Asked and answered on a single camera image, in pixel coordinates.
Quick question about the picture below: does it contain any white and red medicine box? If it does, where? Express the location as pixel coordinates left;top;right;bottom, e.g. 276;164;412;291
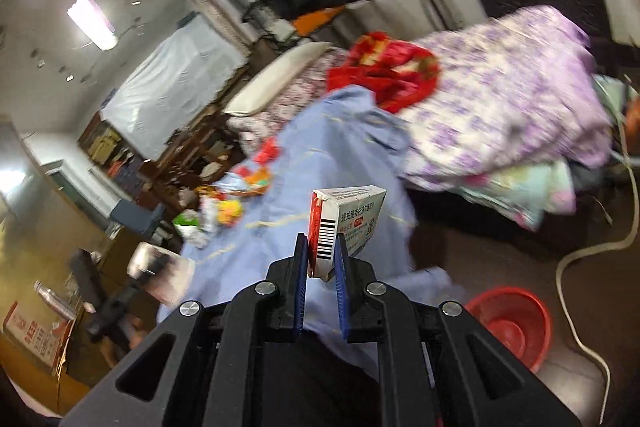
307;184;388;283

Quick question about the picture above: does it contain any blue chair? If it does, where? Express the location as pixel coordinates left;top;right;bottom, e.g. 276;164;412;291
110;202;166;238

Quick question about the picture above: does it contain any ceiling tube light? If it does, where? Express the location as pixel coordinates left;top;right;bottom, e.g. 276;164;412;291
67;0;119;52

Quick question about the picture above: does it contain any red printed cardboard box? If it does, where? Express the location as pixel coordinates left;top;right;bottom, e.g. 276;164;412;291
2;302;76;378

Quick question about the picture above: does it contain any purple floral quilt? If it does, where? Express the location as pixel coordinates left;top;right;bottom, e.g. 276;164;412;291
395;5;613;192

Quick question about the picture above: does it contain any pile of colourful wrappers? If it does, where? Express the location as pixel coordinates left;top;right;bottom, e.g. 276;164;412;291
172;139;281;248

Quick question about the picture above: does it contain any light blue bed sheet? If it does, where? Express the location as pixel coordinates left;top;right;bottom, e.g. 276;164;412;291
157;86;468;383

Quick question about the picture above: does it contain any wooden table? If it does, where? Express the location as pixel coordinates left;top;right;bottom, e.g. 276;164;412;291
150;107;241;208

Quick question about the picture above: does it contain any light blue basin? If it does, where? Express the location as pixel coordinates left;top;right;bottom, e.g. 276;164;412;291
595;74;640;168

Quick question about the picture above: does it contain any metal bottle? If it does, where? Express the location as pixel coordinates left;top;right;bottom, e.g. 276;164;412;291
34;281;76;320

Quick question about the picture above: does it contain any red plastic basin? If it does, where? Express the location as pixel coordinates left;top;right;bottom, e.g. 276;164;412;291
465;287;553;373

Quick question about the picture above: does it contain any white pillow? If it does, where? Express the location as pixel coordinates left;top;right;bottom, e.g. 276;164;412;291
223;41;333;115

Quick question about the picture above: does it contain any orange cloth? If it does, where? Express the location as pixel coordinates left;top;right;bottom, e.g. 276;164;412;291
292;6;346;35

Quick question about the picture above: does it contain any pale green floral bedding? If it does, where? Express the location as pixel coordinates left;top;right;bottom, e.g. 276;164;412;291
460;159;576;228

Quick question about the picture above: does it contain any thick white cable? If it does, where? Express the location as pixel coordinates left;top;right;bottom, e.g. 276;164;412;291
556;107;640;427

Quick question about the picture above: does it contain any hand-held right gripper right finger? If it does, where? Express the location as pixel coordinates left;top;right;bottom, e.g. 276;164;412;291
334;232;583;427

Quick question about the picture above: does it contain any red floral blanket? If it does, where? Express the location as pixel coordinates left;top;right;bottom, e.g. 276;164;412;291
327;32;442;114

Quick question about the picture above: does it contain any clear plastic wrapper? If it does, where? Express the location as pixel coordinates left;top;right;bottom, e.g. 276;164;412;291
127;242;196;308

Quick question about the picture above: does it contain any dark floral pillow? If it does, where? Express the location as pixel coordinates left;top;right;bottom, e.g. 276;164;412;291
227;49;351;155

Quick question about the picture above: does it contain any white cover cloth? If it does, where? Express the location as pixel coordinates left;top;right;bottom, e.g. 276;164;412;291
100;14;248;160

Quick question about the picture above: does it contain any shelf of cardboard boxes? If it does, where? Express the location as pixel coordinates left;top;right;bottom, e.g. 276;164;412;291
77;112;131;168

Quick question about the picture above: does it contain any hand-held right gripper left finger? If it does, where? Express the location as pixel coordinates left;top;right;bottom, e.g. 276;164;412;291
60;233;309;427

